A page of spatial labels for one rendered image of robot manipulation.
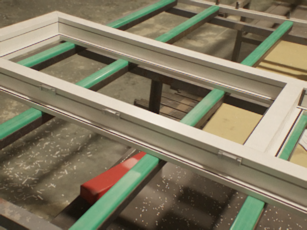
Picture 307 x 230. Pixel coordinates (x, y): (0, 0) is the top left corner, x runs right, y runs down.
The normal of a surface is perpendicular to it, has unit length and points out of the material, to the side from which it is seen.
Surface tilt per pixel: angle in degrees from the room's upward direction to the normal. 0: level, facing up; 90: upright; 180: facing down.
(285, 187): 90
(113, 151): 0
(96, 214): 0
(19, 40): 90
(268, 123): 0
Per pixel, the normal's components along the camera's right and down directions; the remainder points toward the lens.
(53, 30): 0.87, 0.32
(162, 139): -0.49, 0.40
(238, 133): 0.09, -0.86
